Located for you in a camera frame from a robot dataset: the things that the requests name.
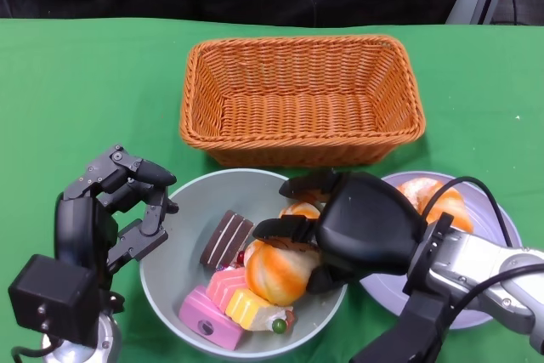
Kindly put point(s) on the orange wicker basket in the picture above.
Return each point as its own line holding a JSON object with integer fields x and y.
{"x": 297, "y": 116}

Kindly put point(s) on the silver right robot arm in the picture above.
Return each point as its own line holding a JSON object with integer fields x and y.
{"x": 480, "y": 269}

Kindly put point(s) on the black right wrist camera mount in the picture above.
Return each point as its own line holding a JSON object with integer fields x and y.
{"x": 416, "y": 329}

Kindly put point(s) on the salmon striped cake slice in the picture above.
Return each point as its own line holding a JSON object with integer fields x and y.
{"x": 225, "y": 284}

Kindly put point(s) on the pale green bowl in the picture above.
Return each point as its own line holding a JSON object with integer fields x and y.
{"x": 191, "y": 218}

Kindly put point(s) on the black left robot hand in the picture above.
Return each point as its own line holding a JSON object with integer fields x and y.
{"x": 81, "y": 227}

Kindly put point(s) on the orange striped bread roll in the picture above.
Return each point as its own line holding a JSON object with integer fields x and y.
{"x": 276, "y": 278}
{"x": 418, "y": 193}

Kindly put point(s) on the brown chocolate cake slice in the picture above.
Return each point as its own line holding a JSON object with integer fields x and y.
{"x": 225, "y": 239}

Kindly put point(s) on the lavender plate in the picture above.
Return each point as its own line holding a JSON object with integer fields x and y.
{"x": 380, "y": 293}

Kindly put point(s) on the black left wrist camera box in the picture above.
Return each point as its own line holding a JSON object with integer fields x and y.
{"x": 51, "y": 299}

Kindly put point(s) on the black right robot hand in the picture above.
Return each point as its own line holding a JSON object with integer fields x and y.
{"x": 365, "y": 227}

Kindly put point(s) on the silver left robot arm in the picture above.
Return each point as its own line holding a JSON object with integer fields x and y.
{"x": 108, "y": 339}

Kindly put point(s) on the yellow cake slice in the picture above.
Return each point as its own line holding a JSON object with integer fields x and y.
{"x": 246, "y": 307}

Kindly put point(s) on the pink cake slice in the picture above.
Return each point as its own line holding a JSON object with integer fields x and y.
{"x": 204, "y": 320}

